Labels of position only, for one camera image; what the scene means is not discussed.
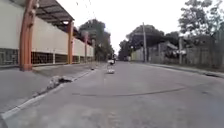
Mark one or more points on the vehicle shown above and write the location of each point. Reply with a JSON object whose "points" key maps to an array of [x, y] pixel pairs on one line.
{"points": [[111, 61]]}

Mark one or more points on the small white robot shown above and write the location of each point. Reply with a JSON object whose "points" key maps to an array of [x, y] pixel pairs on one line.
{"points": [[110, 70]]}

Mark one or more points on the dark trees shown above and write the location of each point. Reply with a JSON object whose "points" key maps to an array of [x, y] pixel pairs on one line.
{"points": [[151, 35], [96, 36]]}

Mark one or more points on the pole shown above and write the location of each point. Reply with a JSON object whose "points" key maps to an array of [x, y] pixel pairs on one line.
{"points": [[180, 50], [144, 43]]}

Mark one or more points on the grey asphalt road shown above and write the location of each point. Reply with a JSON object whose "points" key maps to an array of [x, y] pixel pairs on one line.
{"points": [[133, 100]]}

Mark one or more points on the rubble pile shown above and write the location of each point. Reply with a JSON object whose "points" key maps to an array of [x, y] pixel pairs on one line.
{"points": [[58, 80]]}

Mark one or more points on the building with orange columns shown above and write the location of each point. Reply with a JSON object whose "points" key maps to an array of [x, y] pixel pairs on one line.
{"points": [[50, 40]]}

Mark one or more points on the grey concrete pavement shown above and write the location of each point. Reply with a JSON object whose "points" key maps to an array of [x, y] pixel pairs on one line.
{"points": [[20, 83]]}

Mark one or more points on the pale concrete kerb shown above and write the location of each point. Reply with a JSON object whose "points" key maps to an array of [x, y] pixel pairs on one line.
{"points": [[26, 103]]}

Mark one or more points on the tree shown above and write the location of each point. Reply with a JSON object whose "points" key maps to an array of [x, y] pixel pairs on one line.
{"points": [[200, 16]]}

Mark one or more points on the grey wall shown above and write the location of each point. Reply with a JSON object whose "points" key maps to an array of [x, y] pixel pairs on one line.
{"points": [[200, 55]]}

